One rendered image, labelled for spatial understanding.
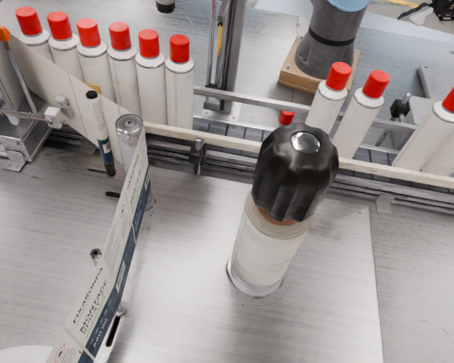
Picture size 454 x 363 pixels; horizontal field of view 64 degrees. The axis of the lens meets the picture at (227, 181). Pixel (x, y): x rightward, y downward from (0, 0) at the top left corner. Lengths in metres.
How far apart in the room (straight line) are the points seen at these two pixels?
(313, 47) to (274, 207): 0.64
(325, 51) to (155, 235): 0.60
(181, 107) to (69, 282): 0.35
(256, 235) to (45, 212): 0.38
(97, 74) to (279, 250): 0.45
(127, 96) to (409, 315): 0.64
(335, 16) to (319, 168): 0.61
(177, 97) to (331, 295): 0.43
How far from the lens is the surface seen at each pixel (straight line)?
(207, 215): 0.64
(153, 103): 0.71
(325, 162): 0.35
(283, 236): 0.42
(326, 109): 0.67
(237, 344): 0.56
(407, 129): 0.80
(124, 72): 0.69
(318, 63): 0.97
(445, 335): 0.75
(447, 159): 0.80
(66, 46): 0.72
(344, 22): 0.92
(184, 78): 0.66
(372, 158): 0.82
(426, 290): 0.76
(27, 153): 0.74
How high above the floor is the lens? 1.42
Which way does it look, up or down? 53 degrees down
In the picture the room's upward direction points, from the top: 9 degrees clockwise
